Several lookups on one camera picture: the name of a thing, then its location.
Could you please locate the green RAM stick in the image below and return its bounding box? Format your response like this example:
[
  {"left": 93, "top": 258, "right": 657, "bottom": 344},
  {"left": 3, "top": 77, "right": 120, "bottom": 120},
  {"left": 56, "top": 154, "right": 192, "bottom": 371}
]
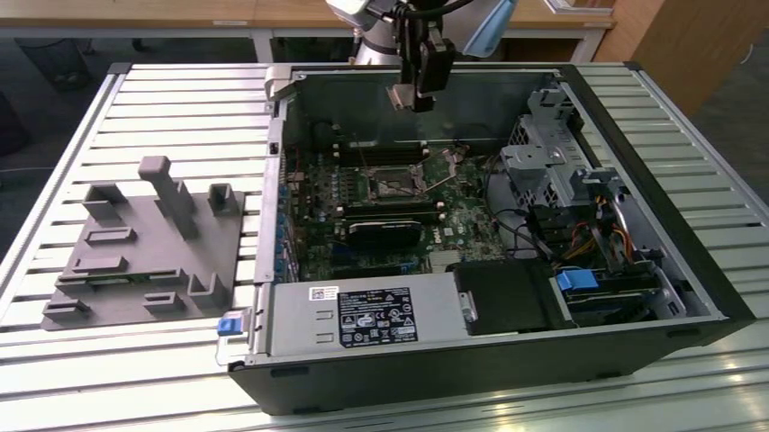
[{"left": 85, "top": 274, "right": 152, "bottom": 286}]

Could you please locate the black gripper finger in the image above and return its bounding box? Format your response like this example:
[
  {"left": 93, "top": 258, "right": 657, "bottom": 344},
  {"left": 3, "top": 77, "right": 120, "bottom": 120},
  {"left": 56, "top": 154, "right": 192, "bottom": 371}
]
[
  {"left": 412, "top": 37, "right": 454, "bottom": 113},
  {"left": 396, "top": 19, "right": 420, "bottom": 87}
]

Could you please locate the black plastic shroud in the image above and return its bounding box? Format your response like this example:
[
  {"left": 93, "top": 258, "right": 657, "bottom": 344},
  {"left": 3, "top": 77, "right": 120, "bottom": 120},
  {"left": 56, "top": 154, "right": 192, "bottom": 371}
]
[{"left": 450, "top": 259, "right": 579, "bottom": 338}]

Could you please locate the graphics card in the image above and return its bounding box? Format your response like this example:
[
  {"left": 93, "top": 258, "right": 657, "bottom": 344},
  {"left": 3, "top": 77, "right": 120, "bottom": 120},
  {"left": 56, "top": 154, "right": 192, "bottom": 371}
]
[{"left": 346, "top": 219, "right": 423, "bottom": 249}]

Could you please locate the grey parts rack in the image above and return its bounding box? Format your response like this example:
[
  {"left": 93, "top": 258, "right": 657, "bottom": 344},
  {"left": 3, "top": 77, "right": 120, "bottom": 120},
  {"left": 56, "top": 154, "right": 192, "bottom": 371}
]
[{"left": 39, "top": 155, "right": 248, "bottom": 333}]

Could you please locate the wooden cabinet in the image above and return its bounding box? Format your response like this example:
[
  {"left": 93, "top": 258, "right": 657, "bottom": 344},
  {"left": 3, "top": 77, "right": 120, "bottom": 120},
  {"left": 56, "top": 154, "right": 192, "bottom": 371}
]
[{"left": 593, "top": 0, "right": 769, "bottom": 119}]

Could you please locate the pale blue teach pendant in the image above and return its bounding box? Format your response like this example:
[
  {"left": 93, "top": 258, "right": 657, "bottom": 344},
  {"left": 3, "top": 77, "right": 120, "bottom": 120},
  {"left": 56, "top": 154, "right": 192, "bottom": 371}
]
[{"left": 462, "top": 0, "right": 521, "bottom": 59}]

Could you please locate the white paper tray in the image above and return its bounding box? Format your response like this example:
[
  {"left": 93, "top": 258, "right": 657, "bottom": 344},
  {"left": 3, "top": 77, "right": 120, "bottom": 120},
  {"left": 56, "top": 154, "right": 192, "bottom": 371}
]
[{"left": 543, "top": 0, "right": 619, "bottom": 14}]

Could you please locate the wooden desk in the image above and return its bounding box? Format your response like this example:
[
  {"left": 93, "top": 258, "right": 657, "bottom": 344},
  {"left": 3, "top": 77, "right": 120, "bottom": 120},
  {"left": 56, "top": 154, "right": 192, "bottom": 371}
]
[{"left": 0, "top": 0, "right": 619, "bottom": 64}]

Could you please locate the green motherboard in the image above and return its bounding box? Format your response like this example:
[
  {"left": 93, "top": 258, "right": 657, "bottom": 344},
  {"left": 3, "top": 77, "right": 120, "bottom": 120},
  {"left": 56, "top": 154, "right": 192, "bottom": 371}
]
[{"left": 276, "top": 141, "right": 522, "bottom": 284}]

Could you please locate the yellow orange wire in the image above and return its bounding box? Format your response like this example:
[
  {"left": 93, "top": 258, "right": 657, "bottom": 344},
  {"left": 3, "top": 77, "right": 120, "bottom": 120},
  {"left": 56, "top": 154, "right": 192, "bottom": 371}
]
[
  {"left": 567, "top": 222, "right": 601, "bottom": 260},
  {"left": 599, "top": 193, "right": 635, "bottom": 265}
]

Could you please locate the grey power supply unit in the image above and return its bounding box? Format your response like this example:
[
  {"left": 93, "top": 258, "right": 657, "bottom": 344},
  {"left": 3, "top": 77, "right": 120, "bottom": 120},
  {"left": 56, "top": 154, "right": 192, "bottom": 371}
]
[{"left": 262, "top": 273, "right": 476, "bottom": 357}]

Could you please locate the metal disk bay cage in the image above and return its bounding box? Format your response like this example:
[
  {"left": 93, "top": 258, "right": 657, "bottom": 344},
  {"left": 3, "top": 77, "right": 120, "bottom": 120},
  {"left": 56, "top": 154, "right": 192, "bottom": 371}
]
[{"left": 498, "top": 87, "right": 633, "bottom": 209}]

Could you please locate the metal socket cover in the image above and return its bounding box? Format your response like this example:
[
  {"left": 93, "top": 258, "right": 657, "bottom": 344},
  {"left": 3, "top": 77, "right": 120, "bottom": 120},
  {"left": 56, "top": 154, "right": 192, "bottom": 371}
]
[{"left": 418, "top": 144, "right": 474, "bottom": 184}]

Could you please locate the silver chipset heatsink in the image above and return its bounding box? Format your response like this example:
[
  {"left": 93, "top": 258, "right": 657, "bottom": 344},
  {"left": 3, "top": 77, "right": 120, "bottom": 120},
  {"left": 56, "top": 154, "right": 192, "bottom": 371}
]
[{"left": 428, "top": 250, "right": 463, "bottom": 272}]

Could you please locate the silver CPU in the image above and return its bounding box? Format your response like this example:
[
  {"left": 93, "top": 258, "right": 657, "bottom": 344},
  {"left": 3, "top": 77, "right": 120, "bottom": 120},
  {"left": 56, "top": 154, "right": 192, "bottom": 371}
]
[{"left": 384, "top": 84, "right": 416, "bottom": 111}]

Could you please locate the black waste bin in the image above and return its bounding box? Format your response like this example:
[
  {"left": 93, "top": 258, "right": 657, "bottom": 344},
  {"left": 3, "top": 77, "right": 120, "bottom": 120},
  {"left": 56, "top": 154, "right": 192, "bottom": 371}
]
[{"left": 15, "top": 38, "right": 96, "bottom": 93}]

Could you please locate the CPU socket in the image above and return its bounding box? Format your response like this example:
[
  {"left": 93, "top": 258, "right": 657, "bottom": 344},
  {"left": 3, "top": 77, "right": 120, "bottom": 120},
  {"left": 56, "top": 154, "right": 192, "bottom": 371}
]
[{"left": 362, "top": 165, "right": 432, "bottom": 202}]

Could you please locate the grey case handle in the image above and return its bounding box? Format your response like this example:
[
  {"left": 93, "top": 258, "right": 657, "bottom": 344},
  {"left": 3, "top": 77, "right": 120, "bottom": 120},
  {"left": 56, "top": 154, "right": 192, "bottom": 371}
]
[{"left": 262, "top": 64, "right": 296, "bottom": 104}]

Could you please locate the blue disk carrier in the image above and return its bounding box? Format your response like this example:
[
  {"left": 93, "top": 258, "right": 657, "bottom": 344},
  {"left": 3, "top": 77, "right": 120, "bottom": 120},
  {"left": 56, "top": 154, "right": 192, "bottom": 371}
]
[{"left": 555, "top": 268, "right": 602, "bottom": 294}]

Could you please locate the black PC case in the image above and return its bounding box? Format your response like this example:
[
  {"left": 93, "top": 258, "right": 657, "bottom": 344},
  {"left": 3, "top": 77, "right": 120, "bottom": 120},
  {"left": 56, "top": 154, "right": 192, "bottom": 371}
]
[{"left": 224, "top": 60, "right": 758, "bottom": 415}]

